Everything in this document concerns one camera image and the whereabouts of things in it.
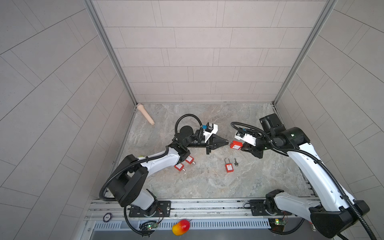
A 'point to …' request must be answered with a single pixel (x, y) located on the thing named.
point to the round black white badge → (107, 217)
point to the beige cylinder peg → (141, 108)
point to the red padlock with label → (236, 145)
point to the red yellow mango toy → (181, 227)
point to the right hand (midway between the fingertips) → (242, 146)
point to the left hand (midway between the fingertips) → (229, 145)
